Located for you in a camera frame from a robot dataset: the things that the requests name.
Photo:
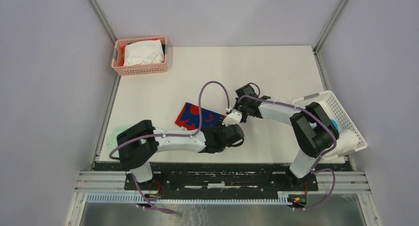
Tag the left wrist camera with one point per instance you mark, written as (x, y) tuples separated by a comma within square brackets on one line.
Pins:
[(234, 117)]

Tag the aluminium frame rails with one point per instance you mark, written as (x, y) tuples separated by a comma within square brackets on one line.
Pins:
[(338, 183)]

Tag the white towel in basket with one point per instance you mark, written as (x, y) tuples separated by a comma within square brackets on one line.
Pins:
[(144, 52)]

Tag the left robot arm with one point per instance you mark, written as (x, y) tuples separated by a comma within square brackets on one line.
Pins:
[(137, 144)]

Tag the white slotted cable duct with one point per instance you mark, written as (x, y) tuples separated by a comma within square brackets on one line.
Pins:
[(136, 198)]

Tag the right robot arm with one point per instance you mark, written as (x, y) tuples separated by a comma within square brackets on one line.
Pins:
[(314, 131)]

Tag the pink plastic basket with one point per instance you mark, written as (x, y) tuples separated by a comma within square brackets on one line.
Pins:
[(118, 58)]

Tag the white towel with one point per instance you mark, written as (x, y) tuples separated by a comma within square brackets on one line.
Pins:
[(144, 52), (348, 140)]

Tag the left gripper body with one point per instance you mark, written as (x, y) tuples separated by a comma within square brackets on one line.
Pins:
[(216, 128)]

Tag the white plastic basket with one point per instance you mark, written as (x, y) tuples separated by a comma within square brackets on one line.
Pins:
[(334, 110)]

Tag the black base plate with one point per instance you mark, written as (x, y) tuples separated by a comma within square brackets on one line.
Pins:
[(205, 181)]

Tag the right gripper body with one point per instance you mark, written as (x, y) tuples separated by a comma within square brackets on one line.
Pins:
[(241, 107)]

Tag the red and blue towel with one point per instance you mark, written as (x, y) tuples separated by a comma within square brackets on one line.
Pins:
[(188, 117)]

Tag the mint green towel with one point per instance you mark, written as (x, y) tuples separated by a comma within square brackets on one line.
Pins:
[(112, 142)]

